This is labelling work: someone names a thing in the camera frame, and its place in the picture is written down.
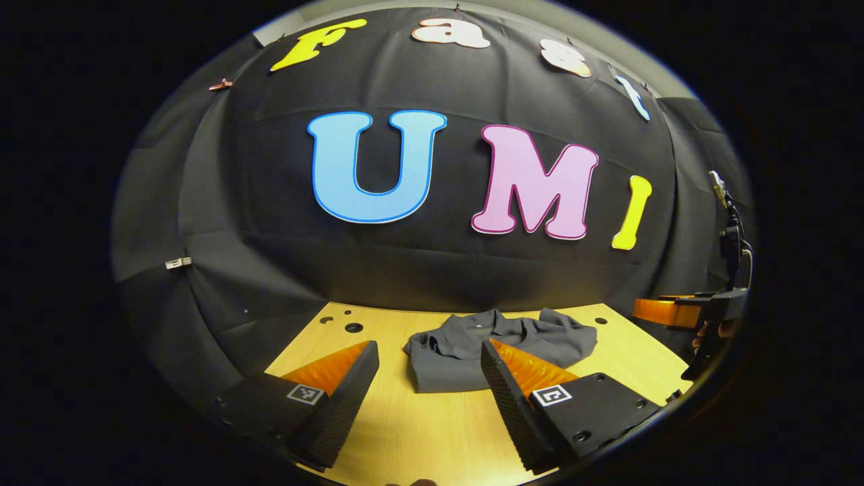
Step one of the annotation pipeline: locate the black backdrop cloth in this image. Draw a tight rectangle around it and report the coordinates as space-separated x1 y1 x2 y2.
111 7 753 406

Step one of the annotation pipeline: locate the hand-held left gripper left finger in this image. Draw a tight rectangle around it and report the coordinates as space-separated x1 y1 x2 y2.
216 340 380 470

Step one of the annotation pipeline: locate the grey long-sleeved shirt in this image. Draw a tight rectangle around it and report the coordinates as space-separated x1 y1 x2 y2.
403 308 599 394

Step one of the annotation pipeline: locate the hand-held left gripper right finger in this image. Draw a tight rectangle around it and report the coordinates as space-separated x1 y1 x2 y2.
481 337 662 475

